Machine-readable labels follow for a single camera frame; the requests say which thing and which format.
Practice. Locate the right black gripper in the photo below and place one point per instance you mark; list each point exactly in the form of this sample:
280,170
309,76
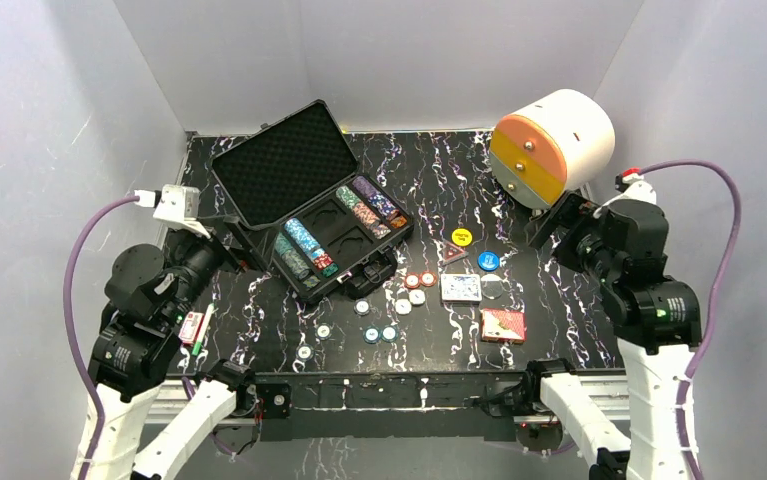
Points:
573,212

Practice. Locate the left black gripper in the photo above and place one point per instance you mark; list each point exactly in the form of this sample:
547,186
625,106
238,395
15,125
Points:
225,245

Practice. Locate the blue small blind button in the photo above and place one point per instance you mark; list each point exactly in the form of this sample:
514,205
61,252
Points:
488,261

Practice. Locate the clear round dealer button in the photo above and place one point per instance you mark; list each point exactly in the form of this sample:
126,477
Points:
492,286

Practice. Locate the yellow big blind button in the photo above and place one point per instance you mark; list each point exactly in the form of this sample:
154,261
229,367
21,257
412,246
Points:
462,237

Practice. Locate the triangular all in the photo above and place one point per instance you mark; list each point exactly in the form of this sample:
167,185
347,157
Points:
452,253

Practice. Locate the red playing card deck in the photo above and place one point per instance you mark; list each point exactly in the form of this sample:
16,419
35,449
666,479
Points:
498,325

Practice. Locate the blue playing card deck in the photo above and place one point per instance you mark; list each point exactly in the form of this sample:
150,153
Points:
460,288

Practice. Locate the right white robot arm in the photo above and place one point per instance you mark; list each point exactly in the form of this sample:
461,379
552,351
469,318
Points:
656,321

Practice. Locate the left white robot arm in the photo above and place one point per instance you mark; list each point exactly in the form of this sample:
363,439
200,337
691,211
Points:
149,293

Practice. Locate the black poker set case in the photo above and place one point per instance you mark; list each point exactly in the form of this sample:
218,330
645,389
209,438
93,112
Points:
292,169

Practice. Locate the pale green chip stack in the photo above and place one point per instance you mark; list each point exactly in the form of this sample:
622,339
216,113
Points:
293,260

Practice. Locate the light blue chip stack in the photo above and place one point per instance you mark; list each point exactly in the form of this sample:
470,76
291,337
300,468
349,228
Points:
311,247

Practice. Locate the white cylindrical drawer unit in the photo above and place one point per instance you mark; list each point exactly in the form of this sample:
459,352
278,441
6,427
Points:
550,146

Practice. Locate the red white small box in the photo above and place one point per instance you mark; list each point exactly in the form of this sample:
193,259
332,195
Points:
189,328

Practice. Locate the blue fifty chip far left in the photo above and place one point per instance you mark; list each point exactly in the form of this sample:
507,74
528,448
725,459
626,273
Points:
323,331

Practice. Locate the orange blue chip stack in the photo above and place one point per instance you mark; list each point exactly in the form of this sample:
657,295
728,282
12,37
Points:
370,220

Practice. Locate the blue fifty chip lowest left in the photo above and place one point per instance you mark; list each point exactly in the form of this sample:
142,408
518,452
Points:
304,352

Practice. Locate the purple and blue chip stack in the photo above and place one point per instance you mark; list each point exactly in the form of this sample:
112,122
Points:
385,207

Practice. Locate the red five chip right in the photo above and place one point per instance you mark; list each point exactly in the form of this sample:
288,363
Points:
428,279

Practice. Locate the red five chip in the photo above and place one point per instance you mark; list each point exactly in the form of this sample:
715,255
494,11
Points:
428,279
412,281

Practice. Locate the teal fifty chip left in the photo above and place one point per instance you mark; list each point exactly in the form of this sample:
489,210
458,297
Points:
371,335

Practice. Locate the teal fifty chip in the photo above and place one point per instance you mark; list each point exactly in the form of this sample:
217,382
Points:
371,335
390,333

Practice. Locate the red five chip left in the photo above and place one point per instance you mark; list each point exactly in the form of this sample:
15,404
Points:
412,281

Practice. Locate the white one chip right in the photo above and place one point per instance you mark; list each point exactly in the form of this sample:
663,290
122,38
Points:
417,297

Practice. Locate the white one chip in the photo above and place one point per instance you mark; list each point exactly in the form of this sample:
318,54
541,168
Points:
417,297
403,306

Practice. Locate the white one chip left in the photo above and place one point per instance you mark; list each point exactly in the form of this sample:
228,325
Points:
403,306

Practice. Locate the teal fifty chip right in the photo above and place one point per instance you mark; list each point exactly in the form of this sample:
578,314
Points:
390,333

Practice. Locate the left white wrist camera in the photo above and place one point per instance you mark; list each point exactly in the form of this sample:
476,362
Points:
176,206

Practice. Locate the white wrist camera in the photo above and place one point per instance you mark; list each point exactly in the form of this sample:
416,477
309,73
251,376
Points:
176,206
630,185

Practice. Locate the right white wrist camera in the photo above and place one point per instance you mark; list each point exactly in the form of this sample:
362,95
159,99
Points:
630,185

